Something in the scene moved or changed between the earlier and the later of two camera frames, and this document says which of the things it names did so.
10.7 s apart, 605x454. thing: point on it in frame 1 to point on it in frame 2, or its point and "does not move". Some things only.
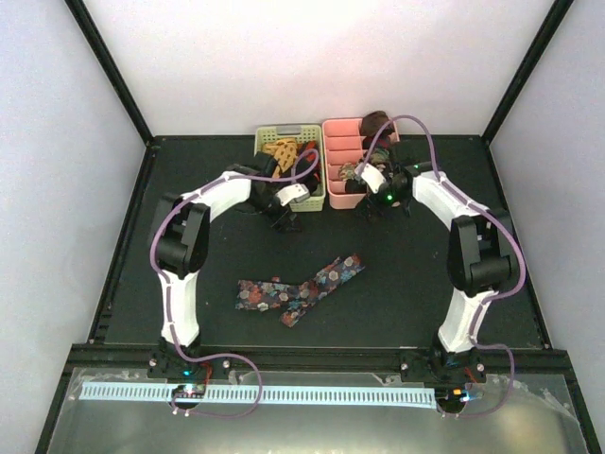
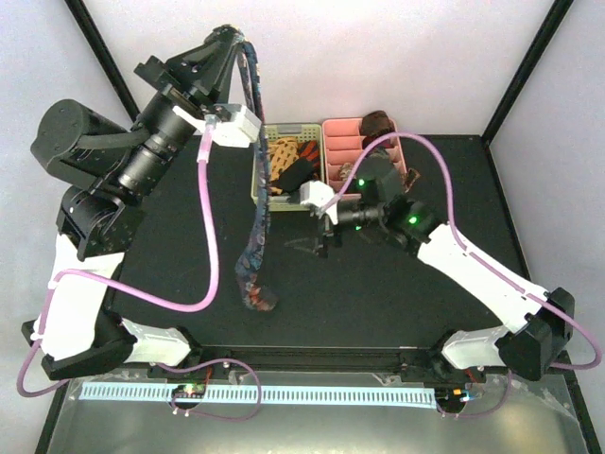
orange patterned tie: [285, 152] does not move
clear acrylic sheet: [522, 414] does not move
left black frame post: [96, 43] does not move
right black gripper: [382, 209] to [314, 245]
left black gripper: [286, 217] to [201, 85]
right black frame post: [557, 14] does not move
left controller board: [191, 391] does not move
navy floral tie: [296, 299] to [252, 270]
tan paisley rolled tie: [347, 171] does not move
